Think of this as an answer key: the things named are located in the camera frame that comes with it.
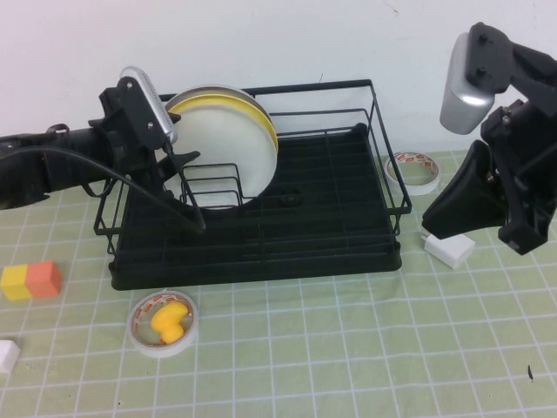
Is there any white round plate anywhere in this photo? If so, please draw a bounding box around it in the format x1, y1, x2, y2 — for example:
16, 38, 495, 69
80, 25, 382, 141
167, 100, 279, 211

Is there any yellow cube block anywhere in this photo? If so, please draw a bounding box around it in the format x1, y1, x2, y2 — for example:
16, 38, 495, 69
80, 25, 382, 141
0, 265, 34, 301

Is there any white tape roll red print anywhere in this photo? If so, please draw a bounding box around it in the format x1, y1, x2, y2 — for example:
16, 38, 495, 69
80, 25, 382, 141
385, 151, 441, 196
129, 290, 199, 359

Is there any white block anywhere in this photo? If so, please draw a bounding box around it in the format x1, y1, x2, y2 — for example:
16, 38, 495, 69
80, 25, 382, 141
0, 340, 22, 374

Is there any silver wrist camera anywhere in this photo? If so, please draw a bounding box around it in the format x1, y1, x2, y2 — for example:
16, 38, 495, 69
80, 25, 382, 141
119, 65, 179, 145
439, 21, 513, 135

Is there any yellow rubber duck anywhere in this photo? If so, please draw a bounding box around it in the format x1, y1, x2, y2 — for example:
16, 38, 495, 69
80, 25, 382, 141
151, 303, 190, 345

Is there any green checked tablecloth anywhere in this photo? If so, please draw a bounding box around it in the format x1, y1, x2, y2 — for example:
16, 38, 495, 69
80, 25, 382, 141
0, 145, 557, 418

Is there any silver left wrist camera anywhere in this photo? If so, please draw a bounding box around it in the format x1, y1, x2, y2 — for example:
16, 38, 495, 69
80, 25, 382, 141
119, 65, 179, 145

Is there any black plastic drip tray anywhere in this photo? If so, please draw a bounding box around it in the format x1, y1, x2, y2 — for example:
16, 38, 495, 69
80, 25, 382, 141
111, 123, 402, 292

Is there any orange cube block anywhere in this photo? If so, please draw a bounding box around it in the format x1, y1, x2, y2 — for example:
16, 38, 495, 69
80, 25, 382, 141
24, 260, 62, 300

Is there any grey metal round plate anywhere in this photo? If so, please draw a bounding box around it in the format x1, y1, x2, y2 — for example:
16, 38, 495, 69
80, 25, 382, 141
164, 85, 273, 127

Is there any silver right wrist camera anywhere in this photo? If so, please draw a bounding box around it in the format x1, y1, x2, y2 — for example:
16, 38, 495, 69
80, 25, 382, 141
439, 21, 513, 135

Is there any white USB wall charger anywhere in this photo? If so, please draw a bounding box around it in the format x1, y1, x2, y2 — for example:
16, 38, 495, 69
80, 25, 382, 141
419, 233, 476, 269

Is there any yellow round plate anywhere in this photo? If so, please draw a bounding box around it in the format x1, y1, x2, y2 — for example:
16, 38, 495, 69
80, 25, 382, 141
167, 95, 279, 152

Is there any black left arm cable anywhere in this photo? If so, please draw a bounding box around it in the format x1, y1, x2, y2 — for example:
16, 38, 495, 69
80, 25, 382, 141
0, 145, 208, 234

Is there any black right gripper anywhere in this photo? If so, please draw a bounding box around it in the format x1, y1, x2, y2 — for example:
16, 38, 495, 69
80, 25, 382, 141
420, 41, 557, 256

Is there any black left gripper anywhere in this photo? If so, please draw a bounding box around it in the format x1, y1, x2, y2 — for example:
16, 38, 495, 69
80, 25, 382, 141
89, 80, 202, 192

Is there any black wire dish rack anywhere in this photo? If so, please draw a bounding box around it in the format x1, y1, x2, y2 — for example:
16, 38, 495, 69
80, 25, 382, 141
94, 78, 413, 258

